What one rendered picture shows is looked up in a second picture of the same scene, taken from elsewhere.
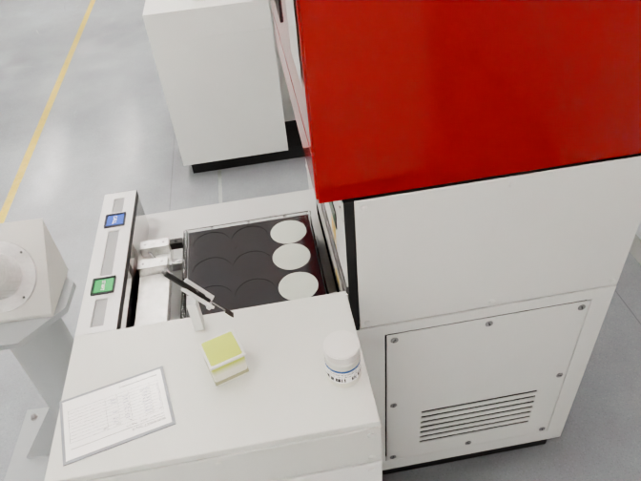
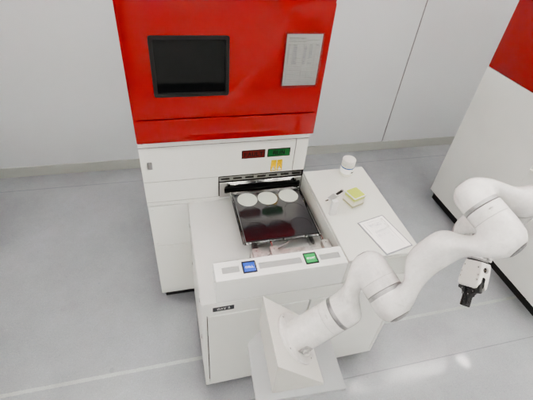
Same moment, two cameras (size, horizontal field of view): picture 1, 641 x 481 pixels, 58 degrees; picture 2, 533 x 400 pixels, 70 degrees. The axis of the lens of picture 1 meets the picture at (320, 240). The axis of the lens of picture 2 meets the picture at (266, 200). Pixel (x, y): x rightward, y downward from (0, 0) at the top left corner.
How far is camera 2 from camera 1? 212 cm
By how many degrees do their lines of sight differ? 72
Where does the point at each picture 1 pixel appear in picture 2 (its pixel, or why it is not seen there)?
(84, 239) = not seen: outside the picture
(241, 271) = (279, 215)
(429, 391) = not seen: hidden behind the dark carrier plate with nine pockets
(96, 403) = (382, 240)
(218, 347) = (355, 193)
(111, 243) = (271, 265)
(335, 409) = (361, 175)
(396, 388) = not seen: hidden behind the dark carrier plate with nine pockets
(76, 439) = (400, 244)
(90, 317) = (334, 259)
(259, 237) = (251, 210)
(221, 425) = (377, 202)
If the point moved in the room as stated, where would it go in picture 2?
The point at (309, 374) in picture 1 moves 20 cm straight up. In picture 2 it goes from (348, 181) to (357, 149)
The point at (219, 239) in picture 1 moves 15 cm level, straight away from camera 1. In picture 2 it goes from (252, 226) to (220, 233)
